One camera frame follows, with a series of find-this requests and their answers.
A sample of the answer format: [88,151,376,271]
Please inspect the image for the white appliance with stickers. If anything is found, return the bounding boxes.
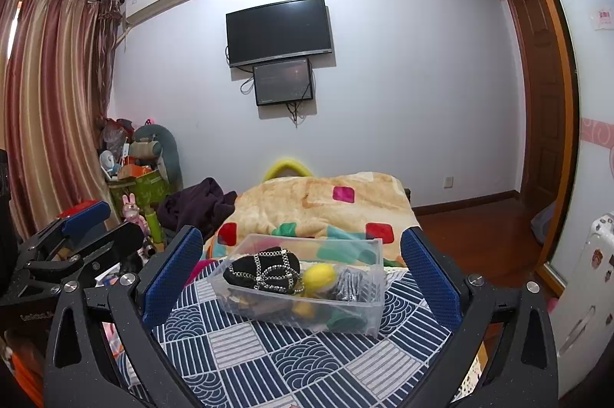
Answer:
[556,211,614,370]

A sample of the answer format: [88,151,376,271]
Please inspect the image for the clear plastic storage box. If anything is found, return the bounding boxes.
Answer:
[206,234,386,338]

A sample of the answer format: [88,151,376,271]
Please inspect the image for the black monitor cable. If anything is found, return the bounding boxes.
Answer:
[287,101,308,129]

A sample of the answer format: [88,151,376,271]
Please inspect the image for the pink cloth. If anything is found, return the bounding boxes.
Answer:
[185,259,217,290]

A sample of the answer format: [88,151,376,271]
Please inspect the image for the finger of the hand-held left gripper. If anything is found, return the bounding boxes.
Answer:
[14,199,112,266]
[26,221,145,285]

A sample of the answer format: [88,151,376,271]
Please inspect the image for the grey green plush toy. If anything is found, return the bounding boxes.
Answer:
[132,123,182,189]

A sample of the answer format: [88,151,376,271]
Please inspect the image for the wall-mounted black television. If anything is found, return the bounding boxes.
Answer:
[226,0,334,68]

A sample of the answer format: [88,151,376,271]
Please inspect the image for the green cardboard box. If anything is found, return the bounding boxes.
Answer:
[108,171,169,222]

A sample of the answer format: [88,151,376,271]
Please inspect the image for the dark plastic bag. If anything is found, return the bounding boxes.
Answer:
[101,118,135,150]

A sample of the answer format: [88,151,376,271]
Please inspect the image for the striped red and beige curtain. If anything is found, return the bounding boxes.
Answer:
[0,0,122,241]

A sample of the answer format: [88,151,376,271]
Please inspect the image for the wooden door frame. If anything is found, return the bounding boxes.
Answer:
[499,0,579,290]

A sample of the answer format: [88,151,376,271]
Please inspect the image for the black bag with silver chains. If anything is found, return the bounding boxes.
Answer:
[223,246,306,294]

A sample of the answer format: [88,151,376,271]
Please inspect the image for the yellow fuzzy ball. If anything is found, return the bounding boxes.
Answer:
[302,264,338,296]

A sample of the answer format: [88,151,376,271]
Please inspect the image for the blue and white patterned bedsheet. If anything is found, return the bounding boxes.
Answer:
[112,264,480,408]

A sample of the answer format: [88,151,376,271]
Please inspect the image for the small black wall monitor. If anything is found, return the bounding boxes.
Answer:
[253,58,314,107]

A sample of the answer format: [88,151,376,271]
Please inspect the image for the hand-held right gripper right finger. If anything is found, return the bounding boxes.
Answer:
[400,228,560,408]

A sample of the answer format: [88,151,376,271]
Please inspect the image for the orange box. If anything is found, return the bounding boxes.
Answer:
[117,163,155,179]

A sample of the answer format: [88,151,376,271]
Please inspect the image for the pink wall border sticker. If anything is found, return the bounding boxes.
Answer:
[580,118,614,151]

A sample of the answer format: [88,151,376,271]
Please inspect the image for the green cylinder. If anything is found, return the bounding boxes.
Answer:
[146,209,167,246]

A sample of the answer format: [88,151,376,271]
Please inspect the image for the grey striped cloth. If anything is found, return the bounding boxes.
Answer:
[333,269,385,304]

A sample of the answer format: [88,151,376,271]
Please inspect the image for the dark purple clothing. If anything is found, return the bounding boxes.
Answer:
[157,178,239,241]

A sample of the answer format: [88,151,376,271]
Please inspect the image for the peach printed blanket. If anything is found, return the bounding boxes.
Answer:
[204,171,421,268]

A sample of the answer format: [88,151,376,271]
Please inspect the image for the yellow curved object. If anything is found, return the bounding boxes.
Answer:
[265,157,312,181]

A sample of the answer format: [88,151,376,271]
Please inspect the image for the pink rabbit toy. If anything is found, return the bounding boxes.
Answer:
[121,193,145,225]

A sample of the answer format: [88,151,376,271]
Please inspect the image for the green knitted glove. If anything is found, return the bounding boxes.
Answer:
[328,309,373,335]

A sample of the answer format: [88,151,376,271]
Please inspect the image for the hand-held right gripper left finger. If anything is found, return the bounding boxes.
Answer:
[44,226,205,408]

